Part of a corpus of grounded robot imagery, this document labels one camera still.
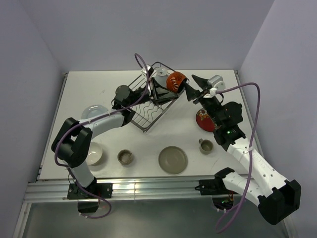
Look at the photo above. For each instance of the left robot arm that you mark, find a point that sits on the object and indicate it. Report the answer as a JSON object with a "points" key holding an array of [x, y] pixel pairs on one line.
{"points": [[73, 140]]}

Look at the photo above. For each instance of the small grey espresso cup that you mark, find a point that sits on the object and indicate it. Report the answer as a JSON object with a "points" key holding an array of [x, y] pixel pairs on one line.
{"points": [[205, 146]]}

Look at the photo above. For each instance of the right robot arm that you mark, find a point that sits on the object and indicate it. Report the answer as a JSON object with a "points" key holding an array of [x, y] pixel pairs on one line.
{"points": [[275, 196]]}

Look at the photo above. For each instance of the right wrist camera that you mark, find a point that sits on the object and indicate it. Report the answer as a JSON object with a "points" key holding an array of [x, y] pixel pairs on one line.
{"points": [[215, 84]]}

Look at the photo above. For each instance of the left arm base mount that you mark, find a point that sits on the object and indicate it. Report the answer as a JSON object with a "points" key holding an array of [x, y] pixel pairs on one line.
{"points": [[88, 202]]}

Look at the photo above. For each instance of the red floral plate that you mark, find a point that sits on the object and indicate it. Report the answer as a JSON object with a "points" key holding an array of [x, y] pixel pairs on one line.
{"points": [[204, 121]]}

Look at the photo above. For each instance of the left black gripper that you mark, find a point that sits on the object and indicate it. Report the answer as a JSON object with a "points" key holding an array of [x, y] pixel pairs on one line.
{"points": [[159, 94]]}

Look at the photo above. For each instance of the light blue saucer plate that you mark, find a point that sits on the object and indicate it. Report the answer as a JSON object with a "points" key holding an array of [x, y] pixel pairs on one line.
{"points": [[93, 111]]}

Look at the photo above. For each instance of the small brown speckled cup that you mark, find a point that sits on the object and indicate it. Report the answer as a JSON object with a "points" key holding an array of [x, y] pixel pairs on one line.
{"points": [[125, 157]]}

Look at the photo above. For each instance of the aluminium extrusion rail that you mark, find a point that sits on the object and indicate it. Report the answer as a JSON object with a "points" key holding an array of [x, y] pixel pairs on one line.
{"points": [[122, 189]]}

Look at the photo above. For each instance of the white ceramic bowl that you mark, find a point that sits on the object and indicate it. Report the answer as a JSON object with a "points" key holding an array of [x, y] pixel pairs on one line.
{"points": [[94, 154]]}

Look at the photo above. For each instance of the grey stoneware saucer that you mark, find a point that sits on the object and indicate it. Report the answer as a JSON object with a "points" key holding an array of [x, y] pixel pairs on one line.
{"points": [[173, 160]]}

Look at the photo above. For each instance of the light blue ceramic mug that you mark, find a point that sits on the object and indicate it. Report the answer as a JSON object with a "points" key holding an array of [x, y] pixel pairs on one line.
{"points": [[161, 76]]}

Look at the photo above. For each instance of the dark wire dish rack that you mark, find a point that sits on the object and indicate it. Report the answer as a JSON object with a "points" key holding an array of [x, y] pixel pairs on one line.
{"points": [[145, 115]]}

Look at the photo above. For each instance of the orange black patterned cup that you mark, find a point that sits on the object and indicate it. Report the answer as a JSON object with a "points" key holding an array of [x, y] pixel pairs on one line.
{"points": [[175, 82]]}

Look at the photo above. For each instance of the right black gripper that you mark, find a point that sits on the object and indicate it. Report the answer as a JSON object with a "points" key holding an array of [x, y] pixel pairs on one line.
{"points": [[192, 93]]}

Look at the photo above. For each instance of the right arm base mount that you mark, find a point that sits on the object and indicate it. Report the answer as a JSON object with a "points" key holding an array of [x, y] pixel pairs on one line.
{"points": [[222, 198]]}

